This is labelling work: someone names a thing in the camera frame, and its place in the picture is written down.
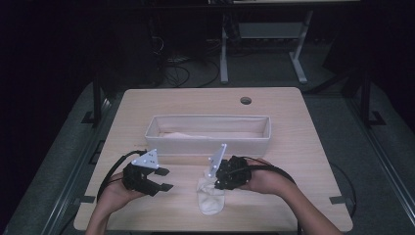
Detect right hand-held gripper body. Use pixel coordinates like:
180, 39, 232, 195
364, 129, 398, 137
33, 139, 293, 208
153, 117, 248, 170
207, 143, 253, 191

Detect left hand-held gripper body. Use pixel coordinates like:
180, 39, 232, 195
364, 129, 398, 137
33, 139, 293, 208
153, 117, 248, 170
121, 149, 161, 193

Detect white sock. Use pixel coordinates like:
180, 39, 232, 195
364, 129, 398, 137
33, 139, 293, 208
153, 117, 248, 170
196, 167, 226, 215

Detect white fabric storage box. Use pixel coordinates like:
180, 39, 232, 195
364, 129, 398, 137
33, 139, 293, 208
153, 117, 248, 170
144, 114, 272, 159

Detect person's left hand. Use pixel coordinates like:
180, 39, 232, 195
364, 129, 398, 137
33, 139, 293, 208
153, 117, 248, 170
99, 172, 146, 213

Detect person's right hand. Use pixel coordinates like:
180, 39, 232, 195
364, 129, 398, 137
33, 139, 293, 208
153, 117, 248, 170
243, 159, 293, 197

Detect pale pink cloth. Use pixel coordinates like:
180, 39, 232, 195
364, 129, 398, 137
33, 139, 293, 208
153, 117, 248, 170
160, 131, 209, 139

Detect black metal stand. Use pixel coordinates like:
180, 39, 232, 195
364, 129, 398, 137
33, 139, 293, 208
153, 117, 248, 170
359, 70, 387, 127
81, 73, 103, 125

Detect left hand-held gripper black cable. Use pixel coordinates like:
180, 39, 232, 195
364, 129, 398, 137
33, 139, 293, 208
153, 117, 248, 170
96, 149, 148, 202

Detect hand-held gripper black cable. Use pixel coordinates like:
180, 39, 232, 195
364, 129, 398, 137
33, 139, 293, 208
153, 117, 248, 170
96, 149, 148, 202
243, 156, 297, 185

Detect right hand-held gripper black cable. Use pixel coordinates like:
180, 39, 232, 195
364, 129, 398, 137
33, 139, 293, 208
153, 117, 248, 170
243, 156, 297, 185

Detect aluminium floor rail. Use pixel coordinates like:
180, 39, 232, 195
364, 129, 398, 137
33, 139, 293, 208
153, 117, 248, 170
345, 97, 415, 227
40, 94, 126, 235

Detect looped black floor cable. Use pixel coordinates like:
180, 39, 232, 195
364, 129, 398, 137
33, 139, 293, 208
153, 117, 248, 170
163, 64, 192, 88

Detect white metal desk frame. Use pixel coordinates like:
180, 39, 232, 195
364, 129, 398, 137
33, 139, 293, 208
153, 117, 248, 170
219, 9, 314, 85

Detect thin black cable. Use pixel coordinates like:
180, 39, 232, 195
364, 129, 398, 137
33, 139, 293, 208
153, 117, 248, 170
328, 162, 357, 218

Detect grey cable tray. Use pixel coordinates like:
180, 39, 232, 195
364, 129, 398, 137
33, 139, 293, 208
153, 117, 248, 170
238, 22, 303, 40

